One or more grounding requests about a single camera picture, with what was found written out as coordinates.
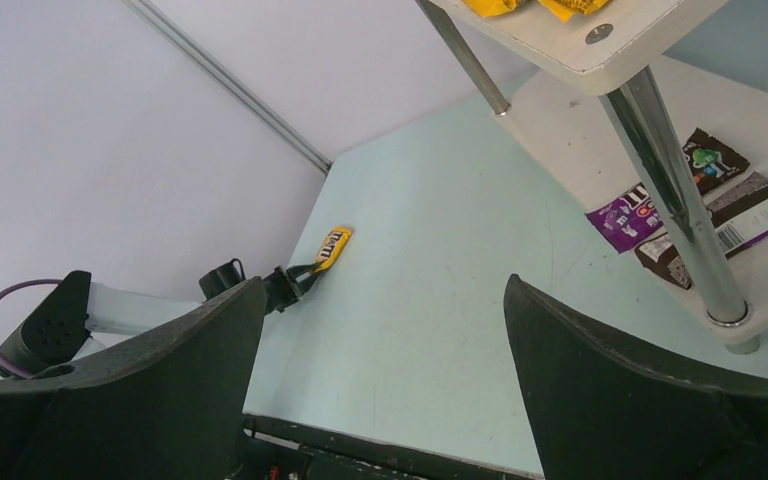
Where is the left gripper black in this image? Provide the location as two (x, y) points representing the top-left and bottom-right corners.
(198, 258), (323, 314)

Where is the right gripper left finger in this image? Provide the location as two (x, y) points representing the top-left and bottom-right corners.
(0, 278), (267, 479)

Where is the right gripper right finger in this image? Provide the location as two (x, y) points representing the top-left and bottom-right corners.
(503, 275), (768, 479)

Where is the yellow candy bag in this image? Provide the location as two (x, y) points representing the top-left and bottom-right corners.
(462, 0), (525, 18)
(313, 226), (353, 273)

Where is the purple candy bag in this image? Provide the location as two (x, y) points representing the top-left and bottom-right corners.
(586, 183), (663, 253)

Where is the brown candy bag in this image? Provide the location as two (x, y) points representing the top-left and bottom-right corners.
(634, 127), (768, 291)

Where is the yellow candy bar wrapper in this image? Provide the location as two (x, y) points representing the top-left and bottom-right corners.
(538, 0), (610, 22)

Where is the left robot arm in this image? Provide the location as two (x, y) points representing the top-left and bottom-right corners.
(0, 258), (329, 379)

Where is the white two-tier shelf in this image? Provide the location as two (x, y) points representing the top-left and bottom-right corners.
(420, 1), (768, 354)

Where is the left corner aluminium profile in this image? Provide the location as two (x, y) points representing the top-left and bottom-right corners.
(124, 0), (333, 176)

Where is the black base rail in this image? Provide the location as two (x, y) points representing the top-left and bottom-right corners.
(229, 413), (542, 479)

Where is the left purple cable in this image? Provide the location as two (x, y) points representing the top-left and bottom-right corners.
(0, 278), (66, 382)

